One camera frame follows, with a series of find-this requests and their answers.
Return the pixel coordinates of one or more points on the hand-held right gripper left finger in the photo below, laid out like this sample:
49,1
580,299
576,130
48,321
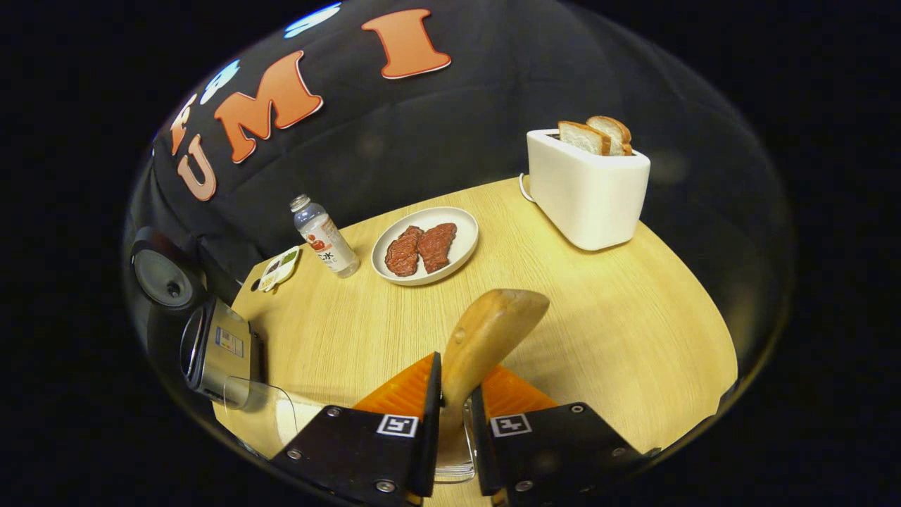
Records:
433,451

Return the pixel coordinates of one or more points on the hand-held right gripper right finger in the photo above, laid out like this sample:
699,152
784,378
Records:
479,451

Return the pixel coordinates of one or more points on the wooden spoon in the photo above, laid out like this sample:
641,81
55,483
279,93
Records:
486,338

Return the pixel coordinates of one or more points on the white rice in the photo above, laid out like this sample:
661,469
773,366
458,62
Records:
295,422

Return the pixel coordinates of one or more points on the dark grey rice cooker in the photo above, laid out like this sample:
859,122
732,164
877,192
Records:
225,352

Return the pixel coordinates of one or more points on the red meat slice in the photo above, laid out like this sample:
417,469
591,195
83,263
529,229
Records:
402,253
436,246

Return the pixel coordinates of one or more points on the clear drink bottle red label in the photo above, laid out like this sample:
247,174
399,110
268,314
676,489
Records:
327,243

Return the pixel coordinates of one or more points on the white oval plate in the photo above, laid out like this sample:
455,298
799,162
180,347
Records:
429,215

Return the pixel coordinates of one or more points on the white divided sauce dish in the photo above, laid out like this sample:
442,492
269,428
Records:
278,271

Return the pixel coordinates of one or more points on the white toaster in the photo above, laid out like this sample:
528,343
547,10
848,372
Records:
591,197

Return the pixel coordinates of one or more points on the toast bread slice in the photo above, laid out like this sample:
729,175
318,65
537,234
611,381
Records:
618,134
581,137

